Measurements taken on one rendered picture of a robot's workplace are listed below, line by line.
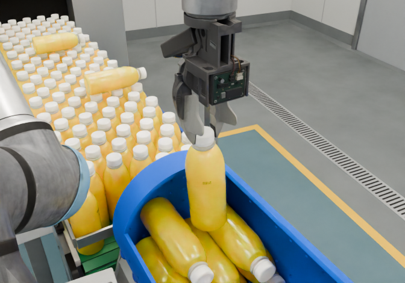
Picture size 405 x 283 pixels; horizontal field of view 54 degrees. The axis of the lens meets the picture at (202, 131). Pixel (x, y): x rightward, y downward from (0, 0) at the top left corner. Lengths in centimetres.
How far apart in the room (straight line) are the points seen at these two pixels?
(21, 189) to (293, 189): 230
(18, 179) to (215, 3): 32
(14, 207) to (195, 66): 28
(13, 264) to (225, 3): 39
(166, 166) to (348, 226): 187
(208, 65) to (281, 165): 237
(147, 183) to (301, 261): 32
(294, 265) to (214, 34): 48
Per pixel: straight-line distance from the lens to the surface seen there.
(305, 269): 80
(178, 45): 61
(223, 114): 64
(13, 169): 51
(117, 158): 102
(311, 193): 269
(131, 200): 76
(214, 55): 53
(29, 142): 58
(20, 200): 51
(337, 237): 244
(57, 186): 56
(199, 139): 64
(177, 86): 59
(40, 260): 117
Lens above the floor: 168
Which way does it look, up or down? 31 degrees down
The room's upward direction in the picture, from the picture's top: straight up
